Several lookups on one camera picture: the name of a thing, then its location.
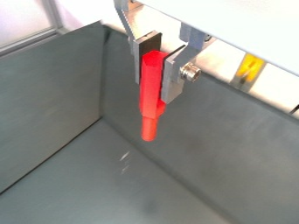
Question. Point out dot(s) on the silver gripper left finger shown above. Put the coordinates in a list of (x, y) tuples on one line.
[(143, 41)]

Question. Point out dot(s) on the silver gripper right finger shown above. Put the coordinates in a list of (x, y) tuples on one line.
[(177, 58)]

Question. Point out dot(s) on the red peg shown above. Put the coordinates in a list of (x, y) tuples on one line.
[(149, 101)]

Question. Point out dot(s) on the yellow connector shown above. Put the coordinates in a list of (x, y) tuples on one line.
[(250, 68)]

